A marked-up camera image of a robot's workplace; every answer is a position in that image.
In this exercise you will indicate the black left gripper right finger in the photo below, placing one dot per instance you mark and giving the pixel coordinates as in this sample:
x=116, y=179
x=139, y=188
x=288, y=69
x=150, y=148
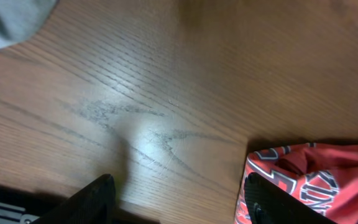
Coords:
x=267, y=203

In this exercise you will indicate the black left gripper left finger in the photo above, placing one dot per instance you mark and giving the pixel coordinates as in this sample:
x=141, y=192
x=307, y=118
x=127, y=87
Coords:
x=91, y=205

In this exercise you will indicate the red orange t-shirt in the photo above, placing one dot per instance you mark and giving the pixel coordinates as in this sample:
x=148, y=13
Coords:
x=322, y=176

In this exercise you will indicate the light blue folded shirt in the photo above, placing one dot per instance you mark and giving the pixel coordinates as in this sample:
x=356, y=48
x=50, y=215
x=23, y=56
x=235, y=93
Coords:
x=21, y=19

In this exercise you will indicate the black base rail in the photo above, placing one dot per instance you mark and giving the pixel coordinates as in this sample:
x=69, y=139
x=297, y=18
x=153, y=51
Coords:
x=18, y=207

